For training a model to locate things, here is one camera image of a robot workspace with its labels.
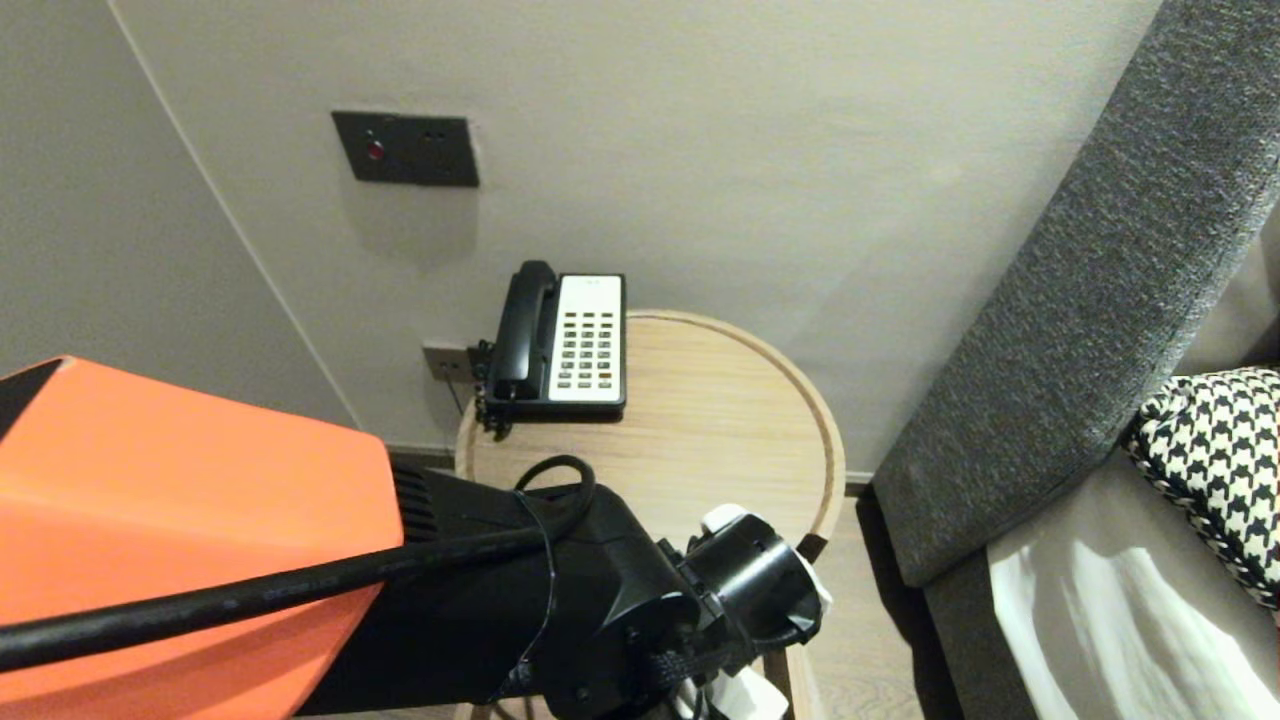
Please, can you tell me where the curved wooden nightstand drawer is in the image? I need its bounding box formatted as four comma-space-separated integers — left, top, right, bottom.
470, 645, 816, 720

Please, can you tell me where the round wooden nightstand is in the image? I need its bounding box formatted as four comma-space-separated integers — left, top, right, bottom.
455, 310, 846, 561

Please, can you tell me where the grey fabric bed base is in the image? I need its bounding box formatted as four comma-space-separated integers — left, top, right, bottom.
920, 555, 1031, 720

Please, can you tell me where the white black telephone base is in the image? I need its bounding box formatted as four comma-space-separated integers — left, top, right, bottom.
487, 272, 628, 419

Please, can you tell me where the black telephone handset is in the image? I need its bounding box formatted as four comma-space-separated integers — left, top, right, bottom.
490, 260, 559, 401

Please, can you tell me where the white bed sheet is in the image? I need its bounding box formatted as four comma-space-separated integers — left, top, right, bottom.
985, 448, 1280, 720

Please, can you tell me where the grey fabric headboard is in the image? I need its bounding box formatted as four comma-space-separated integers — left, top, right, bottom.
872, 0, 1280, 589

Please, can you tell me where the black white houndstooth pillow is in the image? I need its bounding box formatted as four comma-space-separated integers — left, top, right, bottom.
1120, 368, 1280, 611

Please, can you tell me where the black braided cable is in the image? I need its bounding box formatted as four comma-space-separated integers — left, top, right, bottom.
640, 625, 801, 691

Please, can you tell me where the black coiled phone cord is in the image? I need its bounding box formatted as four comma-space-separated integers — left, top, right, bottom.
470, 340, 516, 439

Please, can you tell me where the grey wall socket plate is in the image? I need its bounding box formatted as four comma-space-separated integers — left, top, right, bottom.
423, 343, 476, 384

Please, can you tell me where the smooth black arm cable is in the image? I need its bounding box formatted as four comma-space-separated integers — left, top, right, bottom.
0, 455, 598, 673

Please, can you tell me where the dark wall switch panel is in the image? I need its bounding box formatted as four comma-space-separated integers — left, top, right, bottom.
332, 111, 480, 189

